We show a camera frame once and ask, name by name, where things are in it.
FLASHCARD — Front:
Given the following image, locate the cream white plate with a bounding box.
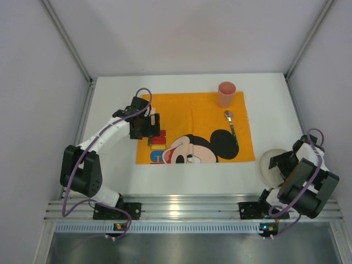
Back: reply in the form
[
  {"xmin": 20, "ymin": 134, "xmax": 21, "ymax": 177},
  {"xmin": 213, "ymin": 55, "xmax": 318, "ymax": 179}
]
[{"xmin": 258, "ymin": 148, "xmax": 286, "ymax": 189}]

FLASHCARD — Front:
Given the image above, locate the metal fork green handle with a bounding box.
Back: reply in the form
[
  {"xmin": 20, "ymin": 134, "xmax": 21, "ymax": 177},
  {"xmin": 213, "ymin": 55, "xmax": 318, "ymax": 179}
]
[{"xmin": 147, "ymin": 107, "xmax": 156, "ymax": 146}]

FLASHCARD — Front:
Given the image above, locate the orange Mickey Mouse placemat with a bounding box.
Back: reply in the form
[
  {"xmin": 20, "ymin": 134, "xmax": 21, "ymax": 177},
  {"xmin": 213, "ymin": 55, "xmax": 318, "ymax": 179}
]
[{"xmin": 136, "ymin": 92, "xmax": 255, "ymax": 164}]

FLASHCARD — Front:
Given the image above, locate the metal spoon green handle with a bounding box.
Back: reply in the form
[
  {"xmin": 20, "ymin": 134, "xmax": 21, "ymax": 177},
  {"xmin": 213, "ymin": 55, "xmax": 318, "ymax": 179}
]
[{"xmin": 224, "ymin": 110, "xmax": 239, "ymax": 146}]

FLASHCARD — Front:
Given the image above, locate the pink plastic cup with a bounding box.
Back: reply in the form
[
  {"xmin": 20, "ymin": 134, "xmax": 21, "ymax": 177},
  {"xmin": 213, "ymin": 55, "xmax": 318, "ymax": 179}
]
[{"xmin": 218, "ymin": 81, "xmax": 237, "ymax": 108}]

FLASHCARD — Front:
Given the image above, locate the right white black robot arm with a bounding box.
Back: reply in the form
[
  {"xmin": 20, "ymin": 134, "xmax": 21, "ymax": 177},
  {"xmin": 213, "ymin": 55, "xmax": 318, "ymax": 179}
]
[{"xmin": 258, "ymin": 135, "xmax": 339, "ymax": 219}]

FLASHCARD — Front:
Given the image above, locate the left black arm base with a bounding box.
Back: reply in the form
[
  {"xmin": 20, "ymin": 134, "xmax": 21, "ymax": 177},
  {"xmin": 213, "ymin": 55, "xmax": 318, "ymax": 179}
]
[{"xmin": 93, "ymin": 202, "xmax": 142, "ymax": 220}]

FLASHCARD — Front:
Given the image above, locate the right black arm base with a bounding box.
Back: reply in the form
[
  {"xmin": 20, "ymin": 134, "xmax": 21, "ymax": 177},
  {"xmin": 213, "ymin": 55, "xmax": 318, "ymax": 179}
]
[{"xmin": 238, "ymin": 188, "xmax": 278, "ymax": 220}]

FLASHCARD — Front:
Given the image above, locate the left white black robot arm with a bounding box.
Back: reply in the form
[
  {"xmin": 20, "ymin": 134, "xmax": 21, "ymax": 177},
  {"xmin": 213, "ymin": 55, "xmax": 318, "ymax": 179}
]
[{"xmin": 60, "ymin": 96, "xmax": 161, "ymax": 207}]

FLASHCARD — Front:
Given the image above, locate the aluminium rail frame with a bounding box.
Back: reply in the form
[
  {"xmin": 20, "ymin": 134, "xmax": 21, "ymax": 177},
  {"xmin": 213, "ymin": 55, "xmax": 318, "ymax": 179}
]
[{"xmin": 44, "ymin": 195, "xmax": 343, "ymax": 222}]

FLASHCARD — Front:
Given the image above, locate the perforated grey cable duct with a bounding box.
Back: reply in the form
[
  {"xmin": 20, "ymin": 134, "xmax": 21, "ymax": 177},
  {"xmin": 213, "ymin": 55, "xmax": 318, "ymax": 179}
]
[{"xmin": 54, "ymin": 222, "xmax": 277, "ymax": 234}]

